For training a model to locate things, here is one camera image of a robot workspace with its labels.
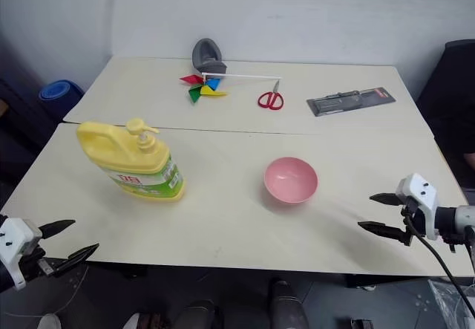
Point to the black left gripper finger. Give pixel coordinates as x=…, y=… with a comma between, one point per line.
x=78, y=256
x=55, y=227

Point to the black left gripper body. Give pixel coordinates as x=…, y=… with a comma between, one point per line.
x=35, y=264

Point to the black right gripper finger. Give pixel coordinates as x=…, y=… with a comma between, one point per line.
x=389, y=232
x=386, y=198

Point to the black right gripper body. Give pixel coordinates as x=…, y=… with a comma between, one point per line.
x=415, y=222

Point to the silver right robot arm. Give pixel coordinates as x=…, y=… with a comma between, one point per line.
x=462, y=215

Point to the pink bowl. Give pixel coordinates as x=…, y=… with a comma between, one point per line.
x=291, y=178

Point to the yellow detergent bottle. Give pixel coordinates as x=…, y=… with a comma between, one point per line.
x=148, y=173

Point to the clear plastic bag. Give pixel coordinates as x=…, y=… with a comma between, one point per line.
x=451, y=306

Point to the black packaged tool card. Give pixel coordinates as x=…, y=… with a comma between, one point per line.
x=349, y=101

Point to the dark rounded shape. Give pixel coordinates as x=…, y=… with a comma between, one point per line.
x=196, y=316
x=287, y=306

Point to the blue rolled mat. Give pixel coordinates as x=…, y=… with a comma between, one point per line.
x=55, y=91

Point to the colourful pinwheel with white stick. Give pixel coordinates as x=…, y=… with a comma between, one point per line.
x=208, y=90

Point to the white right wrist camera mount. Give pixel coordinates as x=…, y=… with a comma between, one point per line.
x=423, y=193

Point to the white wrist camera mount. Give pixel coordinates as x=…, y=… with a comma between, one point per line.
x=15, y=238
x=423, y=193

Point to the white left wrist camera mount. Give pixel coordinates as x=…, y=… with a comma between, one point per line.
x=15, y=238

